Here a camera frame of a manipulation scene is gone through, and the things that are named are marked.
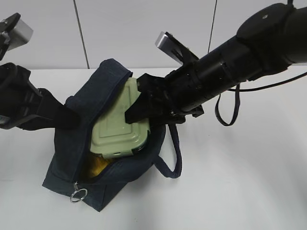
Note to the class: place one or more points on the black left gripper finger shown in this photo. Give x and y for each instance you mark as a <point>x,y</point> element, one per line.
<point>63,117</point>

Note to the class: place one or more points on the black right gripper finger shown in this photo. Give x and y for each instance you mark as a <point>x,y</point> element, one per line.
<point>160,120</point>
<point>147,105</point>

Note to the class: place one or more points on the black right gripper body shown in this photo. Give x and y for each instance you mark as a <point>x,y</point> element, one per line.
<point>156,84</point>

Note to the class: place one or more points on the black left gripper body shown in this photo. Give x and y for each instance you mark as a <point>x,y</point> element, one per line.
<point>23,105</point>

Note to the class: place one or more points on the green lidded food container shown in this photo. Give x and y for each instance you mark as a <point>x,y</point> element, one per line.
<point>112,137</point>

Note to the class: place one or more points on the dark blue insulated lunch bag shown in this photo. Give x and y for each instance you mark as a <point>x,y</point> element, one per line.
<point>66,174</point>

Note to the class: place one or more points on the yellow pear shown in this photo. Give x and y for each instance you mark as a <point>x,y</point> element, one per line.
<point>96,164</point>

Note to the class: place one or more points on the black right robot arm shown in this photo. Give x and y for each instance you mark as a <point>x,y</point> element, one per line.
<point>267,43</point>

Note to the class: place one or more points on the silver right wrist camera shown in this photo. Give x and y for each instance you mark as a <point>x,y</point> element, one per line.
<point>168,44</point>

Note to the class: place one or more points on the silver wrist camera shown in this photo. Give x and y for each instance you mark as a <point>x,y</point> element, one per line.
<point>168,44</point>
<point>14,32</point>

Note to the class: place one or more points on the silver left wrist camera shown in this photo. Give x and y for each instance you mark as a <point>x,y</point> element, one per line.
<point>14,32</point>

